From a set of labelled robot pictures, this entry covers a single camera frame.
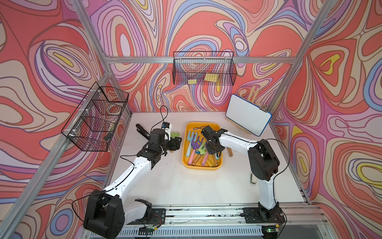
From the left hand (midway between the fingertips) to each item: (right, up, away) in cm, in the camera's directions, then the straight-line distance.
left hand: (178, 138), depth 83 cm
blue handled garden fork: (+6, -2, +19) cm, 20 cm away
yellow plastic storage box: (+10, -12, +13) cm, 20 cm away
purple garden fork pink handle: (+10, -6, +16) cm, 19 cm away
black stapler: (-28, +3, +22) cm, 36 cm away
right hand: (+23, -10, +12) cm, 28 cm away
